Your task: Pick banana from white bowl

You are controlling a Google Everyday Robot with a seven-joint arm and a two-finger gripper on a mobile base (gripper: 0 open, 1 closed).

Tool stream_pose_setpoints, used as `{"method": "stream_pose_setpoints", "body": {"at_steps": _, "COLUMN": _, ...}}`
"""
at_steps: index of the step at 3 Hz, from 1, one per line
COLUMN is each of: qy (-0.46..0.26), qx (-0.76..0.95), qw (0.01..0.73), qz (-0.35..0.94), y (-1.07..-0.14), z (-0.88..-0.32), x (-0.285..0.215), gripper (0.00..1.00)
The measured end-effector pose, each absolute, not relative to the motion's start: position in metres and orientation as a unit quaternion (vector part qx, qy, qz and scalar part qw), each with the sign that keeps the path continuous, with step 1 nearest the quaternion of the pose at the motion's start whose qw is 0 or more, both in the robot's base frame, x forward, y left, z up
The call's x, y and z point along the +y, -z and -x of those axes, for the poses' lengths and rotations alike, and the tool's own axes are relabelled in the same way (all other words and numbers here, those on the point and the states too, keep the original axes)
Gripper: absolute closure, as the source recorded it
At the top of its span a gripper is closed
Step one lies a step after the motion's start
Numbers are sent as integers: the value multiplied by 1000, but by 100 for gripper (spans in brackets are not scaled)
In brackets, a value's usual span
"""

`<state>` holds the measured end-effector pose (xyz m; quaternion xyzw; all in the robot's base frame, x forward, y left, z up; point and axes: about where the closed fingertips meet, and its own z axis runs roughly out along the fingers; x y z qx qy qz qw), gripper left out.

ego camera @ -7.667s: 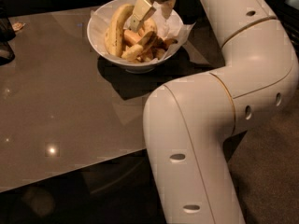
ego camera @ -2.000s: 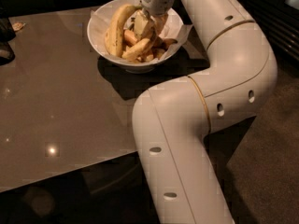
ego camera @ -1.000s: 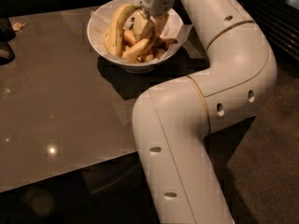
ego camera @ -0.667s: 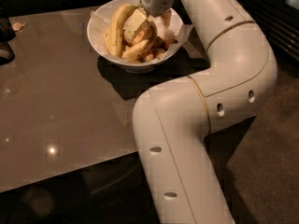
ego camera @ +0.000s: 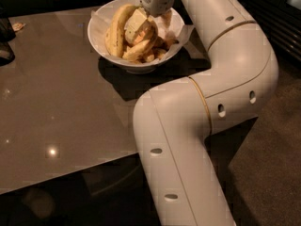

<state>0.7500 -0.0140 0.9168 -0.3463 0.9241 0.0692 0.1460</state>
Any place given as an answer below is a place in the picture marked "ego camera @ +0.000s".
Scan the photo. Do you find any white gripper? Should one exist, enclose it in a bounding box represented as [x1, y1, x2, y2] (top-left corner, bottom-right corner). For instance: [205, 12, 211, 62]
[125, 0, 174, 45]

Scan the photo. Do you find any white ceramic bowl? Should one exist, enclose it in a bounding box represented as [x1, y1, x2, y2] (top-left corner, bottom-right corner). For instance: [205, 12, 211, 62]
[87, 0, 187, 74]

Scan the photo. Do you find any small crumpled wrapper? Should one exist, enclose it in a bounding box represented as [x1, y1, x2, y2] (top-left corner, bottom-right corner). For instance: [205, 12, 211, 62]
[12, 23, 25, 32]

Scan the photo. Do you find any black mesh object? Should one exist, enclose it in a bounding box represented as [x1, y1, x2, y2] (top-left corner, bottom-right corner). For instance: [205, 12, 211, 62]
[0, 7, 16, 66]

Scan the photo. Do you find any curved yellow banana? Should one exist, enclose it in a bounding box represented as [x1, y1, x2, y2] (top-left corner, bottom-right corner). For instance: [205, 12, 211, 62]
[122, 18, 158, 62]

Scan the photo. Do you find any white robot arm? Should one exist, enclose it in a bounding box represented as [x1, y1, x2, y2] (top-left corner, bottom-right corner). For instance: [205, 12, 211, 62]
[133, 0, 278, 226]

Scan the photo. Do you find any small orange banana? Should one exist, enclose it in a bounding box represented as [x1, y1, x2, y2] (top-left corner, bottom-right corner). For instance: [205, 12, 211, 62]
[154, 37, 178, 51]
[133, 30, 153, 45]

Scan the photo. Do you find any small orange banana right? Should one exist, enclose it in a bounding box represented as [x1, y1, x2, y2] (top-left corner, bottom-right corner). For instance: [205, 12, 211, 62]
[154, 37, 178, 51]

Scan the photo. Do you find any large yellow banana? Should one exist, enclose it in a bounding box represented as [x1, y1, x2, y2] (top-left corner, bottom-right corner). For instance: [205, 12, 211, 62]
[105, 4, 137, 57]

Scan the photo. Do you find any white paper bowl liner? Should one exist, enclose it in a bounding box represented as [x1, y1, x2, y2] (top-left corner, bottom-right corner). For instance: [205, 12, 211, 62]
[87, 9, 194, 69]

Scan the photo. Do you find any dark radiator grille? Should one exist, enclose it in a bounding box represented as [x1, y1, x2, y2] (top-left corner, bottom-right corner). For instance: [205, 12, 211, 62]
[239, 0, 301, 60]

